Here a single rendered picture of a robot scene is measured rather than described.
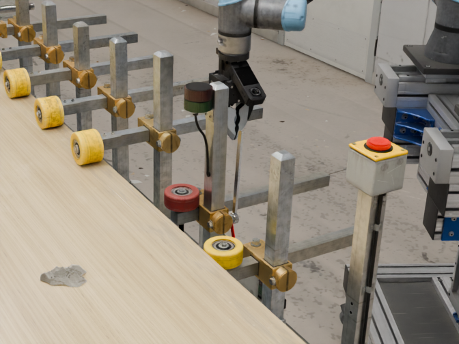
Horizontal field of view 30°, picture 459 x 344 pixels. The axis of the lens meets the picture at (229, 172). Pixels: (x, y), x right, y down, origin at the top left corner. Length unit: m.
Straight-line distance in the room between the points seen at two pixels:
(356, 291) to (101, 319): 0.45
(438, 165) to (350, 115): 2.90
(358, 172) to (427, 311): 1.49
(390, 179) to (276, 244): 0.38
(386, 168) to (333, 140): 3.16
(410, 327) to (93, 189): 1.23
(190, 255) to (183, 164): 2.51
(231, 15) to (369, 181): 0.64
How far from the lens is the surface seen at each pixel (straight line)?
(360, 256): 1.50
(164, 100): 2.06
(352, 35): 5.55
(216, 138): 1.85
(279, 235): 1.72
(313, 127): 4.72
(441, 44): 2.52
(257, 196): 2.04
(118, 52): 2.25
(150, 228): 1.79
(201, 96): 1.78
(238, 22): 1.91
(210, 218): 1.92
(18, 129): 2.30
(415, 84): 2.51
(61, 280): 1.62
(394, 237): 3.69
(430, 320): 2.83
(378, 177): 1.40
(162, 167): 2.12
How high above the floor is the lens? 1.78
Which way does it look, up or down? 25 degrees down
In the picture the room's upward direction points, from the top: 2 degrees clockwise
